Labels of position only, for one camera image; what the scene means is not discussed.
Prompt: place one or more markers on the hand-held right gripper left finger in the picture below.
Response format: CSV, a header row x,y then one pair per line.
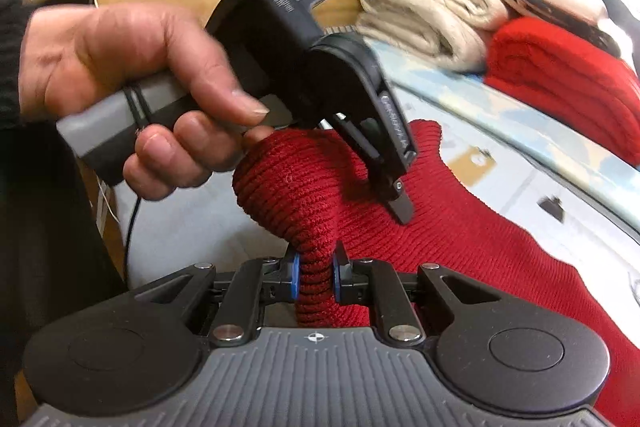
x,y
295,278

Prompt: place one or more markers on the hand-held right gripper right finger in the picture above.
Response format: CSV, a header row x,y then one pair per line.
x,y
336,279

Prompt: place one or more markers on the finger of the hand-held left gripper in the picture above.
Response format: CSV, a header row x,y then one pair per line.
x,y
352,139
395,132

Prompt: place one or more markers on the red knit sweater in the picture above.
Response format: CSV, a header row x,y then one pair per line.
x,y
450,247

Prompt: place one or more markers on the person's left hand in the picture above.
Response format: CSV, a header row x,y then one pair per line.
x,y
110,47

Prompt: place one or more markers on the cream folded towel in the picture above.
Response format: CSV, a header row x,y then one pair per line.
x,y
425,7

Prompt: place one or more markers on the bright red folded cloth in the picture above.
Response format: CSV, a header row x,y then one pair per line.
x,y
560,67

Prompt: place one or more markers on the person's black clothing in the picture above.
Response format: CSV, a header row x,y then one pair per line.
x,y
45,257

